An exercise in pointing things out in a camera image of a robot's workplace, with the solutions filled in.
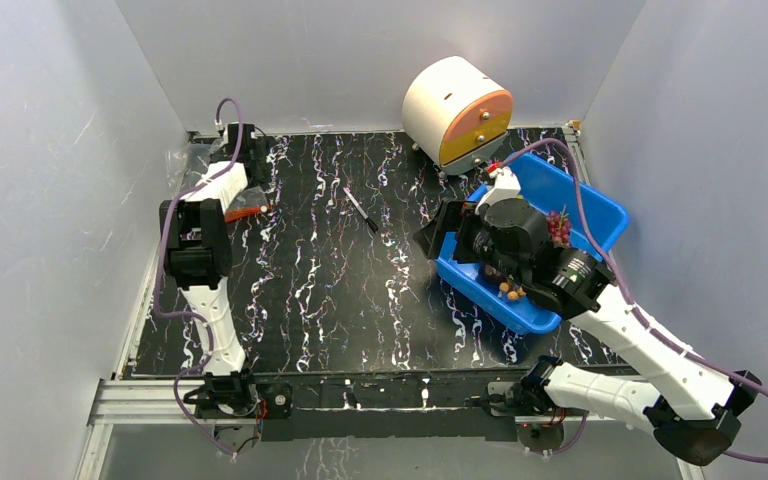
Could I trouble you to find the clear zip top bag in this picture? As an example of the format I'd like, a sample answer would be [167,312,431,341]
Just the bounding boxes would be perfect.
[179,144,270,223]

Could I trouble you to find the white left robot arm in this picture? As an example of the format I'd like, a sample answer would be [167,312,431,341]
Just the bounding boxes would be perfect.
[159,122,269,418]

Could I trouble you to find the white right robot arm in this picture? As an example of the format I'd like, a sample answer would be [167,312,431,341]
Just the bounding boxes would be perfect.
[413,198,754,466]

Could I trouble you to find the dark mangosteen green leaves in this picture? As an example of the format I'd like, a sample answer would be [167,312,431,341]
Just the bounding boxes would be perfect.
[480,265,507,285]

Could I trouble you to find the black white marker pen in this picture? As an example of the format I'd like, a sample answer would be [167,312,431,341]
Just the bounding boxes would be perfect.
[343,187,379,233]

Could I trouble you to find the light purple grape bunch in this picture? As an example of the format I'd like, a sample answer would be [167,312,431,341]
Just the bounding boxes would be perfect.
[546,208,572,247]

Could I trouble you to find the white round drawer cabinet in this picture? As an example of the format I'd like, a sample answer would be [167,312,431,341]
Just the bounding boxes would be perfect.
[401,56,514,175]

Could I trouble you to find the blue plastic bin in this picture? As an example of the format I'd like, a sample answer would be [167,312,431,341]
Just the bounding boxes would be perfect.
[436,154,631,335]

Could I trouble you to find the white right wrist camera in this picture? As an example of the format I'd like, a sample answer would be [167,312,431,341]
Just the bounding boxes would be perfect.
[480,166,521,206]

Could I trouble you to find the aluminium frame rail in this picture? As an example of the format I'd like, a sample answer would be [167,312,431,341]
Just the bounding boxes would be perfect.
[76,377,266,480]

